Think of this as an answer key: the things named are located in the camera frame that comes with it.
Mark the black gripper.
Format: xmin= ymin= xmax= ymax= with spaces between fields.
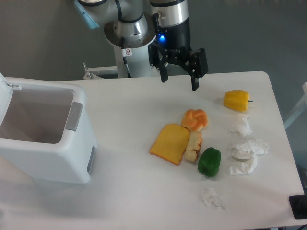
xmin=148 ymin=18 xmax=208 ymax=91

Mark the white trash can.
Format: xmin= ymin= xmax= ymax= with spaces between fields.
xmin=0 ymin=77 xmax=97 ymax=184

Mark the white trash can lid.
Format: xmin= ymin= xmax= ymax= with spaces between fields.
xmin=0 ymin=73 xmax=22 ymax=124

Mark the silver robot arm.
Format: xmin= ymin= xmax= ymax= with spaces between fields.
xmin=74 ymin=0 xmax=208 ymax=90

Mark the orange knotted bread roll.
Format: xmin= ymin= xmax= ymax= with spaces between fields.
xmin=181 ymin=109 xmax=209 ymax=131

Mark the yellow bell pepper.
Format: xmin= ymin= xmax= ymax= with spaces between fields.
xmin=224 ymin=90 xmax=253 ymax=112

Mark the yellow toast slice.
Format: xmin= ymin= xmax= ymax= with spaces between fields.
xmin=149 ymin=124 xmax=189 ymax=166

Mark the beige bread piece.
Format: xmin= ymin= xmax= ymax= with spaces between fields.
xmin=184 ymin=131 xmax=203 ymax=163

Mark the crumpled white tissue upper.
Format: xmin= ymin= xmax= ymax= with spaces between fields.
xmin=230 ymin=114 xmax=252 ymax=138

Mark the crumpled white tissue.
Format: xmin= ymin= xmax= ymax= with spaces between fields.
xmin=201 ymin=188 xmax=225 ymax=209
xmin=230 ymin=114 xmax=252 ymax=138
xmin=230 ymin=139 xmax=270 ymax=160
xmin=228 ymin=156 xmax=258 ymax=176

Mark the green bell pepper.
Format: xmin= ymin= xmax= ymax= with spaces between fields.
xmin=197 ymin=147 xmax=221 ymax=177

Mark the crumpled white tissue middle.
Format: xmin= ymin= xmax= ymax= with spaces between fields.
xmin=230 ymin=139 xmax=270 ymax=160

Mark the crumpled white tissue lower right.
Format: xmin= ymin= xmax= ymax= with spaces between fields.
xmin=228 ymin=156 xmax=258 ymax=176

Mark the crumpled white tissue front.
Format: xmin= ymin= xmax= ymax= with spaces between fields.
xmin=201 ymin=188 xmax=225 ymax=209

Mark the black device at edge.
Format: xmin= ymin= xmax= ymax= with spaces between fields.
xmin=289 ymin=195 xmax=307 ymax=219

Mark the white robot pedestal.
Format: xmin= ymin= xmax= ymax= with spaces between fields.
xmin=83 ymin=43 xmax=168 ymax=81

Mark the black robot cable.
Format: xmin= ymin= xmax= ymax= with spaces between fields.
xmin=120 ymin=37 xmax=132 ymax=78

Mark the white frame right edge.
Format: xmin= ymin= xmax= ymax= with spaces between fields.
xmin=283 ymin=82 xmax=307 ymax=129

